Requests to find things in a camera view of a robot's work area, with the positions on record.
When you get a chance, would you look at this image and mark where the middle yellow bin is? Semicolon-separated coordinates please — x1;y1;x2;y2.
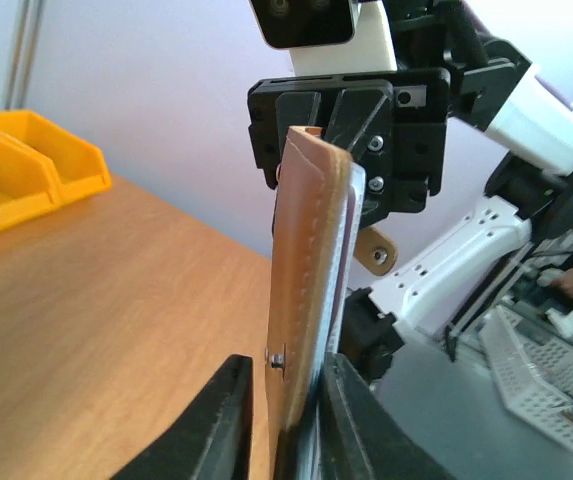
0;132;62;231

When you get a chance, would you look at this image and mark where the right yellow bin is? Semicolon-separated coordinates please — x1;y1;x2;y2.
0;110;112;204

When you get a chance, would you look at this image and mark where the white perforated basket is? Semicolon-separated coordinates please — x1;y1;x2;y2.
478;306;573;452

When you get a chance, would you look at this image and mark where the yellow bin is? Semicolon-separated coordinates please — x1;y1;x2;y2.
0;132;62;231
0;110;112;204

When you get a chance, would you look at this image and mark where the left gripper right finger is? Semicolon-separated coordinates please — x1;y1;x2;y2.
319;353;454;480

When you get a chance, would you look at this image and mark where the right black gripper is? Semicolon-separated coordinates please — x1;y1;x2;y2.
247;68;450;225

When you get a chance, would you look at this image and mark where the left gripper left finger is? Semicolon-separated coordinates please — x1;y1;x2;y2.
113;354;253;479

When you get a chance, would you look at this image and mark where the left aluminium frame post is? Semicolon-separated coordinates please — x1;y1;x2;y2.
2;0;47;110

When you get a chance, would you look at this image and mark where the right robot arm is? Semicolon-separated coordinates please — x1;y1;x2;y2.
247;1;573;380

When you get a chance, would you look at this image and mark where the brown leather card holder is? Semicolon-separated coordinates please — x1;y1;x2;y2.
266;126;366;437

